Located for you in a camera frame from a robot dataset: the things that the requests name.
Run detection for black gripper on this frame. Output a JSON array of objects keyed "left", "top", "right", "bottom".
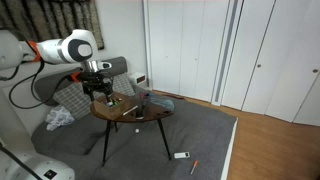
[{"left": 81, "top": 71, "right": 115, "bottom": 102}]

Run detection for brown cardboard box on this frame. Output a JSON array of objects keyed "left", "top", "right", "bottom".
[{"left": 92, "top": 92, "right": 139, "bottom": 121}]

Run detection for white marker pen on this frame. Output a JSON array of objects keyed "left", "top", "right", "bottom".
[{"left": 122, "top": 105, "right": 139, "bottom": 117}]

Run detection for small white nightstand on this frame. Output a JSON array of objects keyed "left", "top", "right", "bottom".
[{"left": 127, "top": 71, "right": 148, "bottom": 89}]

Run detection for black pen cup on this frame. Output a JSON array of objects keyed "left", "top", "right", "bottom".
[{"left": 135, "top": 104, "right": 146, "bottom": 120}]

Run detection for white crumpled plastic bag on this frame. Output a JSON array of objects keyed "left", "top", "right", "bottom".
[{"left": 45, "top": 105, "right": 76, "bottom": 131}]

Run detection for round dark wooden side table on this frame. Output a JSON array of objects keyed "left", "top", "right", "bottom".
[{"left": 90, "top": 93, "right": 175, "bottom": 168}]

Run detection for plain white closet doors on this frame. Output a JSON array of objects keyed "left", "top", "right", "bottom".
[{"left": 147, "top": 0, "right": 231, "bottom": 103}]

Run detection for white remote control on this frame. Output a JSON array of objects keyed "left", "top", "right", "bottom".
[{"left": 173, "top": 151, "right": 191, "bottom": 160}]

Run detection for white bifold door with knob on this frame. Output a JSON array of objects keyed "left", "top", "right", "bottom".
[
  {"left": 265, "top": 0, "right": 320, "bottom": 127},
  {"left": 221, "top": 0, "right": 316, "bottom": 116}
]

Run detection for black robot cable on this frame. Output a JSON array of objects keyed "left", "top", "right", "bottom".
[
  {"left": 0, "top": 143, "right": 43, "bottom": 180},
  {"left": 0, "top": 57, "right": 85, "bottom": 110}
]

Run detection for shaggy striped wall hanging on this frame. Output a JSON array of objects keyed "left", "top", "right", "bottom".
[{"left": 0, "top": 0, "right": 105, "bottom": 51}]

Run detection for orange handled pen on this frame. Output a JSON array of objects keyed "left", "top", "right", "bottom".
[{"left": 189, "top": 160, "right": 199, "bottom": 176}]

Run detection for grey vertical wall trim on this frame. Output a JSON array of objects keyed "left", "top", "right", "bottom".
[{"left": 213, "top": 0, "right": 241, "bottom": 105}]

